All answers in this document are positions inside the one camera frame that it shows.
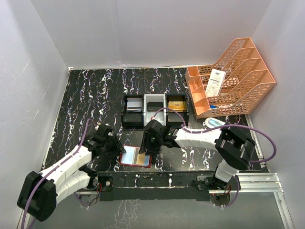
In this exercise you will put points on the orange plastic desk organizer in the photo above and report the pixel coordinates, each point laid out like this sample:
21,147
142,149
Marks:
247,82

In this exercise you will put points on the red leather card holder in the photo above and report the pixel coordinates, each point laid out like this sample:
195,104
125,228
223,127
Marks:
129,158

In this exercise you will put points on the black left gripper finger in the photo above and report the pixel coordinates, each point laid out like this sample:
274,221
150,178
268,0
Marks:
109,152
117,146

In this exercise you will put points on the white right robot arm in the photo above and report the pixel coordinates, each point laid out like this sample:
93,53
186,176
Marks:
235,147

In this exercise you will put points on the white bin middle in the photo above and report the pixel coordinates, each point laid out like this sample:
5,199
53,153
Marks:
161,115

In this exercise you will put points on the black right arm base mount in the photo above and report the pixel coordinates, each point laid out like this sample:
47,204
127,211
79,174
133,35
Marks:
216,191

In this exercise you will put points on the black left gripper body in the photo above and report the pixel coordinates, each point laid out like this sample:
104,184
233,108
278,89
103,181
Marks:
109,142

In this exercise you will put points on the black bin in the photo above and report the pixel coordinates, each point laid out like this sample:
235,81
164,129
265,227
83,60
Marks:
131,119
180,113

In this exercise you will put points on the gold magnetic stripe card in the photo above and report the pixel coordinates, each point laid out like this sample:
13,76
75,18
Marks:
143,160

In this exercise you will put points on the white blue tape dispenser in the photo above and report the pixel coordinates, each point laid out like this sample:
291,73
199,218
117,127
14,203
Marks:
213,122

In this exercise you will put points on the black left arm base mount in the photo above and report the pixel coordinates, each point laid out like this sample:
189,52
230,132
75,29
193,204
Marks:
100,184

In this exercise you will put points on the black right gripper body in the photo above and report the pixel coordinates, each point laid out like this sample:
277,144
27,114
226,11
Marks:
149,139

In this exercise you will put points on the black card in white bin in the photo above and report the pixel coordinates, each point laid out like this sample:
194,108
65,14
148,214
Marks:
154,106

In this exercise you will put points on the white VIP chip card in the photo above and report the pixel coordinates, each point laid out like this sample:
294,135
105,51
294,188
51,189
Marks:
134,104

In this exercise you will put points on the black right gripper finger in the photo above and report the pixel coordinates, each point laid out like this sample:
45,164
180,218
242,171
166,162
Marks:
144,144
155,148

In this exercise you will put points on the white paper receipt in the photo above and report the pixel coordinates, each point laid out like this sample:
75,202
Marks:
215,83

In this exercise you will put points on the aluminium frame rail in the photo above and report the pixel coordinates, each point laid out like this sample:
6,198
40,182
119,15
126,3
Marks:
177,186

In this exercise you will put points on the black bin right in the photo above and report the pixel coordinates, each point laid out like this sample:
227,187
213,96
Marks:
180,113

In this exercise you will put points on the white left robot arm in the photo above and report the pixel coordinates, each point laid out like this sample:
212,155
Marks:
42,191

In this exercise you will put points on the black bin left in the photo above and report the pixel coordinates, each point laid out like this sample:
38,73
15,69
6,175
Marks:
131,119

